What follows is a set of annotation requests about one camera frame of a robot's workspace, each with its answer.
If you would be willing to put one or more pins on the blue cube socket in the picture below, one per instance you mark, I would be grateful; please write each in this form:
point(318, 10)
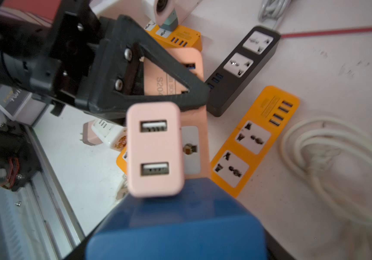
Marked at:
point(202, 222)

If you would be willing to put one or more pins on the orange power strip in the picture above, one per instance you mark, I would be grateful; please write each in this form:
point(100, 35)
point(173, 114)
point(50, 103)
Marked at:
point(241, 154)

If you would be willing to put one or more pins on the black white magazine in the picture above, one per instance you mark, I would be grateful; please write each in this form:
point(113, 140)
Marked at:
point(15, 101)

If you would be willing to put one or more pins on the white cube socket adapter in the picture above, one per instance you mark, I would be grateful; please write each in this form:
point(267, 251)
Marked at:
point(112, 135)

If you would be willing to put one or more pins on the yellow power strip with adapters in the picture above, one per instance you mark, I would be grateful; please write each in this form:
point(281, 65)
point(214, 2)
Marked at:
point(181, 37)

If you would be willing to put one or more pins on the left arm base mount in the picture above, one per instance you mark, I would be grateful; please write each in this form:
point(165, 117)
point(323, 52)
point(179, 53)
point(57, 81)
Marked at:
point(17, 156)

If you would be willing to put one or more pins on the black power strip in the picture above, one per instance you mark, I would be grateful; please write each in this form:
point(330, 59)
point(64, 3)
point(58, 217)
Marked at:
point(247, 59)

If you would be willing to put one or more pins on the pink small plug adapter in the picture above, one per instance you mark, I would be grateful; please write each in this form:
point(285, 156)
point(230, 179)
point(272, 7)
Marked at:
point(89, 137)

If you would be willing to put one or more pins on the pink power strip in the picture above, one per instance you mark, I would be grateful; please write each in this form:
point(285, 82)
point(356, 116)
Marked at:
point(195, 141)

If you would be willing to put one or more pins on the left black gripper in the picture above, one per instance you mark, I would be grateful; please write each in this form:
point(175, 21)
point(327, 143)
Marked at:
point(61, 65)

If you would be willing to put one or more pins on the teal plug adapter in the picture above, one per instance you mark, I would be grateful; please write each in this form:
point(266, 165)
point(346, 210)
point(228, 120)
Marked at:
point(171, 23)

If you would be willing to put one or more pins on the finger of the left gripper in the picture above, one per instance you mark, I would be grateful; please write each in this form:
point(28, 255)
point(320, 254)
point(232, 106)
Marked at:
point(131, 67)

